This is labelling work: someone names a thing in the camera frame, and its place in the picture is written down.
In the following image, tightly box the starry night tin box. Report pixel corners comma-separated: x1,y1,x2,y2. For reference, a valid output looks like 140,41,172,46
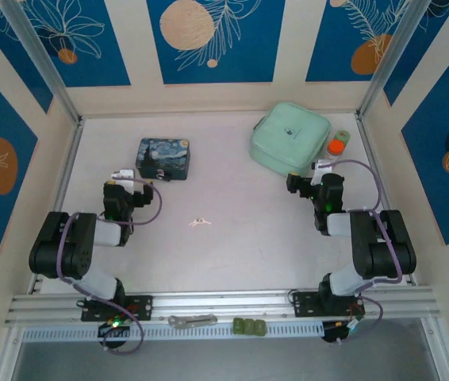
134,137,191,183

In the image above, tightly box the orange capped small bottle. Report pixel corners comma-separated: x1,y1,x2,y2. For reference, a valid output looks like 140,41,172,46
324,138,347,162

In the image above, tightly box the mint green zip pouch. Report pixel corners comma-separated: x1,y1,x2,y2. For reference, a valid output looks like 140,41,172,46
248,102,333,178

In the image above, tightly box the black electronics board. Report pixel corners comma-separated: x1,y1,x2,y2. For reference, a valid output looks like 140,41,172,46
97,320,132,339
322,319,359,345

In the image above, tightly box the silver metal tool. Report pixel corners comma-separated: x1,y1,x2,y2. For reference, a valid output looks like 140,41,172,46
167,314,217,329

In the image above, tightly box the purple cable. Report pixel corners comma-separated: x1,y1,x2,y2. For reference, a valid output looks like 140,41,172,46
56,212,145,356
316,159,404,285
335,294,385,345
123,177,165,227

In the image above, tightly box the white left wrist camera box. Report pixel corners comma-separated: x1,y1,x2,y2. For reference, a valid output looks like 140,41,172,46
110,168,135,187

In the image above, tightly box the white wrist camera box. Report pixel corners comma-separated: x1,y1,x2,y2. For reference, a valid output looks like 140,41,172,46
110,168,135,187
312,158,339,186

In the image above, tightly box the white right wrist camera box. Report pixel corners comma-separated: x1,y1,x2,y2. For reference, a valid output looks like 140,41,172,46
312,158,339,186

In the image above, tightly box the aluminium table side rail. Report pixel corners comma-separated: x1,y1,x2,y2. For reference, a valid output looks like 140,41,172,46
354,112,419,287
28,117,85,295

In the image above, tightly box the aluminium extrusion rail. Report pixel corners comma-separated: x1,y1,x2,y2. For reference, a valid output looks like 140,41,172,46
4,286,436,327

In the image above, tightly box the white slotted cable duct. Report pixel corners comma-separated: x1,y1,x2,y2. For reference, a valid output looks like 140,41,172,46
21,320,325,343

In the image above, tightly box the aluminium frame post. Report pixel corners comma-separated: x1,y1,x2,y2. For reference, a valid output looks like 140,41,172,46
355,0,424,117
0,0,83,121

